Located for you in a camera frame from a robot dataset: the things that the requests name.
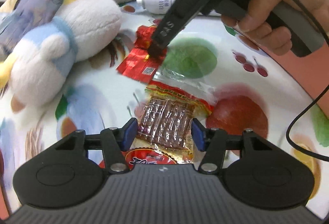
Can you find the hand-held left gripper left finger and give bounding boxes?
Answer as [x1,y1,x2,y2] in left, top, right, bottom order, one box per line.
[53,118,138,173]

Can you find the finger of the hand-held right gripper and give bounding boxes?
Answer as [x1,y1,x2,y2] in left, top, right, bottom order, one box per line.
[150,0,214,59]

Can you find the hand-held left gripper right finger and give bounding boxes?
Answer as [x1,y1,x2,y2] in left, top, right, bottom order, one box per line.
[191,118,278,173]

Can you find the clear dried meat snack packet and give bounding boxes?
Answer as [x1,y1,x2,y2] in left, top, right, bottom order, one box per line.
[131,72,215,163]

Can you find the red foil snack packet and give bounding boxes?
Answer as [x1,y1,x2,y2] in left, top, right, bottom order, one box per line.
[116,25,168,84]

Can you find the deep pink cardboard box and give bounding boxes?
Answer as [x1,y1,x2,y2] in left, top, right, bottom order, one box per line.
[223,23,329,114]

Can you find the white bottle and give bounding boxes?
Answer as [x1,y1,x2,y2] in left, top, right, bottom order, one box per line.
[136,0,186,14]

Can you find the red snack packet white print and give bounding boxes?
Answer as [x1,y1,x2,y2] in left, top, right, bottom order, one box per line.
[99,145,180,171]

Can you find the fruit printed bed sheet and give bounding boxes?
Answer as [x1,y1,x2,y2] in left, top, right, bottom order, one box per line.
[0,0,329,217]

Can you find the white and blue plush toy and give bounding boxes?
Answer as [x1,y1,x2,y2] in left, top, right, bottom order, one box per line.
[0,0,123,108]

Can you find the black cable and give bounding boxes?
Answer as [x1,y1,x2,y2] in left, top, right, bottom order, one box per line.
[256,0,329,161]

